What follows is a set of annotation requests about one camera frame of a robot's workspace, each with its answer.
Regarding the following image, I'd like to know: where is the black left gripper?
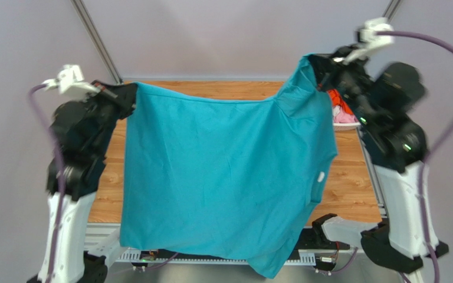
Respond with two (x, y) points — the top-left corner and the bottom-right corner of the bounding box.
(84, 78), (140, 153)

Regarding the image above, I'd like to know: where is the teal t shirt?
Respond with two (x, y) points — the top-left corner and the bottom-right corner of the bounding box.
(120, 57), (337, 278)

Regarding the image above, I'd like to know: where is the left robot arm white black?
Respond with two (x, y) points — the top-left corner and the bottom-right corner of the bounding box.
(27, 80), (138, 282)

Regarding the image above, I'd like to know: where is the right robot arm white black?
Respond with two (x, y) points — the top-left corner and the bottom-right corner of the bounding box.
(307, 46), (449, 274)

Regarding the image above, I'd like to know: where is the orange shirt in basket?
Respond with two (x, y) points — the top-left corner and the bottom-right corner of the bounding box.
(327, 89), (353, 115)

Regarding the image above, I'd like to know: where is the pink shirt in basket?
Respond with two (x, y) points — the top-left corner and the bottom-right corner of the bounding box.
(333, 106), (358, 124)

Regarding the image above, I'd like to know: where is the white plastic laundry basket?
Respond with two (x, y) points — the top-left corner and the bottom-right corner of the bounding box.
(333, 122), (361, 131)

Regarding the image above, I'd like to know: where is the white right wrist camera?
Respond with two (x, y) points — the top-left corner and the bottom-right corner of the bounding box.
(342, 17), (395, 65)

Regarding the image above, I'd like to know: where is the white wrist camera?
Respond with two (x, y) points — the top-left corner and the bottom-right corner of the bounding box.
(342, 17), (395, 65)
(43, 64), (100, 100)

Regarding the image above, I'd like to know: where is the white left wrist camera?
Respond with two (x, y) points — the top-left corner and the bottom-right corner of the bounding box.
(43, 64), (100, 100)

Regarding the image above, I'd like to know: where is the right corner aluminium post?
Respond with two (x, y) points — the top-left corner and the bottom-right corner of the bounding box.
(382, 0), (403, 21)

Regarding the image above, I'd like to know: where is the corner aluminium post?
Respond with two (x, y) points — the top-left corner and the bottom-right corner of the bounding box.
(382, 0), (403, 21)
(70, 0), (123, 84)

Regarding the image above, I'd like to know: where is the left corner aluminium post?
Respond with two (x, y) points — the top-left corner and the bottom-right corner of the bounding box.
(70, 0), (123, 84)

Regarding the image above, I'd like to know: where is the aluminium front rail frame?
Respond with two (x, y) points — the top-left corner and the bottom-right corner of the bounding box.
(45, 221), (424, 283)

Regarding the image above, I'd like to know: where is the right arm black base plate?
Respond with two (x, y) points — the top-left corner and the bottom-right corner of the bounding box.
(294, 227), (350, 251)

